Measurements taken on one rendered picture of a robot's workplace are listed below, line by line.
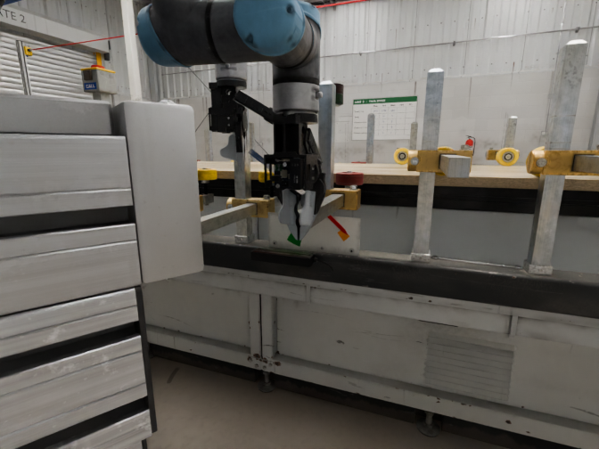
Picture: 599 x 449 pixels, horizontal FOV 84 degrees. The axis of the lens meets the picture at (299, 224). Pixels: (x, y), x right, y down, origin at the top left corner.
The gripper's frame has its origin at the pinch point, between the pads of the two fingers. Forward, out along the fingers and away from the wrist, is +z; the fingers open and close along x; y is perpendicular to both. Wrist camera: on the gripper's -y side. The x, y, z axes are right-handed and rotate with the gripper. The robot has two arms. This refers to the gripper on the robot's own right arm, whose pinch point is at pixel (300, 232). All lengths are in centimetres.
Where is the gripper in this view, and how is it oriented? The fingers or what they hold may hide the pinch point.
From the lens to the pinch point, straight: 60.4
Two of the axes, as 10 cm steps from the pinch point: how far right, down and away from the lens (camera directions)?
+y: -3.4, 2.0, -9.2
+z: 0.0, 9.8, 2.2
